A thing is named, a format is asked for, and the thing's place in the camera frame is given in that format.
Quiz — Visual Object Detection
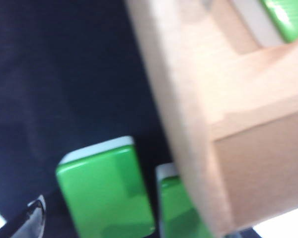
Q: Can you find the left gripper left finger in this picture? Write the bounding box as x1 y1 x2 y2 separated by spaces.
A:
4 194 47 238

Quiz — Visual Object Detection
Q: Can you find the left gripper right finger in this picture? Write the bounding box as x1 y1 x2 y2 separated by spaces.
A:
228 227 263 238

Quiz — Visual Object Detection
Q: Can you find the white green mahjong tile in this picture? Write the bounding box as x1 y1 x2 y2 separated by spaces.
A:
55 135 156 238
232 0 298 48
155 162 214 238

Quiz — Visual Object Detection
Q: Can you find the brown cardboard paper box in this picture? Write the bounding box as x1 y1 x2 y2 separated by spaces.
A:
125 0 298 236

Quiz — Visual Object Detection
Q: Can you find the black rectangular desk mat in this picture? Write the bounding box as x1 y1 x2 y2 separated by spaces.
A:
0 0 184 238

